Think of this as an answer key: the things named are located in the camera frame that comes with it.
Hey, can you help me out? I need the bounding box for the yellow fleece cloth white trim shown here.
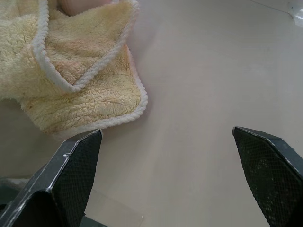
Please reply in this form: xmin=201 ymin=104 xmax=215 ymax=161
xmin=0 ymin=0 xmax=149 ymax=140

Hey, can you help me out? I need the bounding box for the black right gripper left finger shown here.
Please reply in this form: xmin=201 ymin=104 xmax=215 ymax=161
xmin=0 ymin=129 xmax=103 ymax=227

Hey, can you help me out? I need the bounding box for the pink rounded plastic object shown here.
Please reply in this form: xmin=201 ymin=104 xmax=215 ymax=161
xmin=58 ymin=0 xmax=124 ymax=17

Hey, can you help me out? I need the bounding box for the clear plastic object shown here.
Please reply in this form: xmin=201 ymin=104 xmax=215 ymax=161
xmin=290 ymin=1 xmax=303 ymax=25

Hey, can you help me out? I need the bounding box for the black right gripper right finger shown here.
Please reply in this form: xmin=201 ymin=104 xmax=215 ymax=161
xmin=232 ymin=126 xmax=303 ymax=227

